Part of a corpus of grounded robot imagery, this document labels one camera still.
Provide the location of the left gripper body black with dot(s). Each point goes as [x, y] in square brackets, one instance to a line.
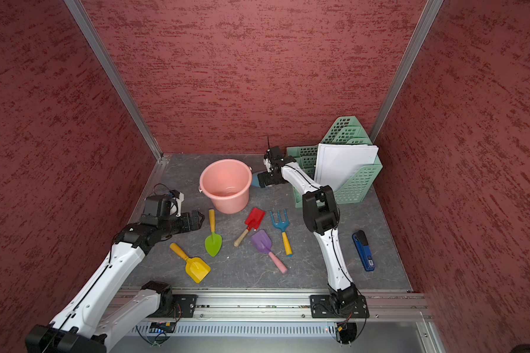
[182, 223]

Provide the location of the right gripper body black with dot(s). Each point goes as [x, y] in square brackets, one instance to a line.
[271, 178]

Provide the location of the yellow plastic scoop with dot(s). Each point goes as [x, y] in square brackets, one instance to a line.
[195, 267]

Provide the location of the red shovel wooden handle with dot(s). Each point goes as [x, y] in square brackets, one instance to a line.
[253, 221]

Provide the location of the blue fork rake yellow handle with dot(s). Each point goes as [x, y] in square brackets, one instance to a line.
[281, 222]

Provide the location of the purple shovel pink handle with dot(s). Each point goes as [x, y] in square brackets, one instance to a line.
[263, 244]

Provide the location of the teal pink spray bottle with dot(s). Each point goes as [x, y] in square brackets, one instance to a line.
[257, 180]

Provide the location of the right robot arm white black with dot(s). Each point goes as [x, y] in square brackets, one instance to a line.
[321, 216]

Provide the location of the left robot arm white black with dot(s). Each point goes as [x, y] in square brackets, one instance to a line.
[82, 325]

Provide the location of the pink plastic bucket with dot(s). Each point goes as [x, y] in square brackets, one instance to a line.
[226, 183]

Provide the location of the white paper stack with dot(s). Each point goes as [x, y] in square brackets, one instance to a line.
[336, 164]

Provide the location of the green mesh file organizer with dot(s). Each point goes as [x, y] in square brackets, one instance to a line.
[346, 130]

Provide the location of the blue black stapler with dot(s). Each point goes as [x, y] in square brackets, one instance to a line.
[363, 249]

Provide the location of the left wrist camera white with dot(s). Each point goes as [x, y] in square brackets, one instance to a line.
[176, 200]

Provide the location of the green trowel yellow handle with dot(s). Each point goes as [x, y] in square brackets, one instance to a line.
[213, 242]

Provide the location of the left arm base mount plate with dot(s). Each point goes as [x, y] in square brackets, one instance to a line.
[179, 306]

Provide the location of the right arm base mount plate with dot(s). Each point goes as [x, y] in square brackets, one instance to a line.
[327, 307]

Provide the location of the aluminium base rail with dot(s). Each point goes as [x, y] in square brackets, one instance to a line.
[280, 320]

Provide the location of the right aluminium corner post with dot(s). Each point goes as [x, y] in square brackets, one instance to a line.
[425, 22]

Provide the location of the aluminium corner post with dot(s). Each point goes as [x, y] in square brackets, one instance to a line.
[425, 22]
[87, 28]

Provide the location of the left aluminium corner post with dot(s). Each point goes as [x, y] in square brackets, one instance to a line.
[87, 28]

